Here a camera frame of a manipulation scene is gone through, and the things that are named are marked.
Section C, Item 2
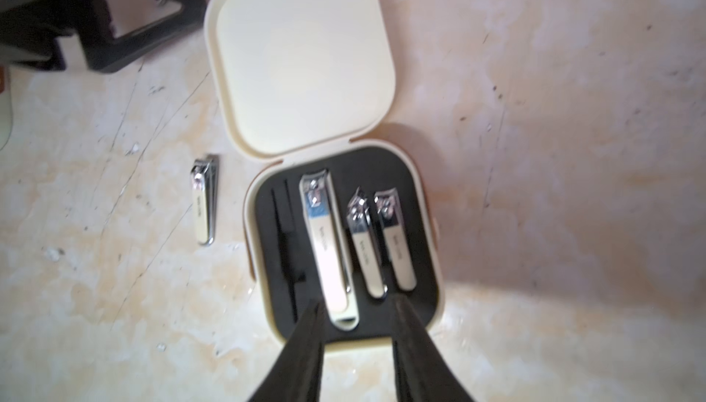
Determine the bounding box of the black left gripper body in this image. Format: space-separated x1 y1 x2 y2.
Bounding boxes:
1 0 74 71

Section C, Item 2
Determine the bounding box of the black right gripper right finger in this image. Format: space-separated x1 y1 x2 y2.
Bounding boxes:
392 294 474 401

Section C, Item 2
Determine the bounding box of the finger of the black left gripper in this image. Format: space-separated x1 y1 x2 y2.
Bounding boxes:
76 0 207 73

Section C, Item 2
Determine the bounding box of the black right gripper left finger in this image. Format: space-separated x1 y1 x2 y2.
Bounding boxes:
249 301 327 401

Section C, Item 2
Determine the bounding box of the cream nail clipper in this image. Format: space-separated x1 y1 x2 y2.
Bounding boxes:
299 169 360 331

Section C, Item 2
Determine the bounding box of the cream manicure case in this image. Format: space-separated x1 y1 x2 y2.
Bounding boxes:
204 0 444 350
0 66 13 150

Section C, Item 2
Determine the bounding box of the silver clipper pair right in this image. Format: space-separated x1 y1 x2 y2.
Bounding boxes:
190 154 219 246

